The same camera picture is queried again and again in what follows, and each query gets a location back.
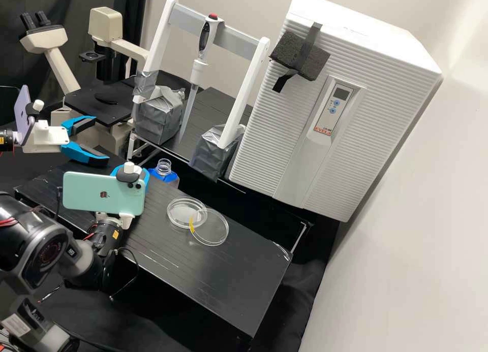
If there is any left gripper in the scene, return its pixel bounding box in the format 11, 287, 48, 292
22, 115, 110, 168

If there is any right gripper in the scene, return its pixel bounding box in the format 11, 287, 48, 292
95, 165, 150, 229

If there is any blue bottle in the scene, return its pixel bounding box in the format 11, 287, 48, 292
147, 158, 180, 189

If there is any petri dish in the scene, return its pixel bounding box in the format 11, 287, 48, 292
166, 196, 209, 229

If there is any grey taped block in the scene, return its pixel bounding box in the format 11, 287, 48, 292
188, 124, 247, 183
132, 71, 188, 146

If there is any cream microscope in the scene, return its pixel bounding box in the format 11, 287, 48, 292
19, 7, 154, 157

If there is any petri dish lid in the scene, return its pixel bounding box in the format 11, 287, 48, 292
189, 208, 230, 247

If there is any black platform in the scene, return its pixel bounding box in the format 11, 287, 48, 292
13, 164, 295, 349
178, 153, 318, 254
124, 69, 255, 185

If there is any white pipette stand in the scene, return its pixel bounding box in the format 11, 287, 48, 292
131, 0, 272, 151

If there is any pipette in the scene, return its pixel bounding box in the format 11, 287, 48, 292
178, 13, 226, 144

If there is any incubator door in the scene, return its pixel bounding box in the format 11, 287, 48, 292
227, 10, 444, 225

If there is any white incubator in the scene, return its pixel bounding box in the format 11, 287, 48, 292
284, 0, 444, 75

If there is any right wrist camera phone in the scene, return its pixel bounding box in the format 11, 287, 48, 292
62, 161, 148, 218

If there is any wrist camera phone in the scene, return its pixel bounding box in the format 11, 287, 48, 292
13, 84, 45, 147
62, 161, 148, 218

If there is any left wrist camera phone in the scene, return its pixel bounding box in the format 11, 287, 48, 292
13, 84, 45, 147

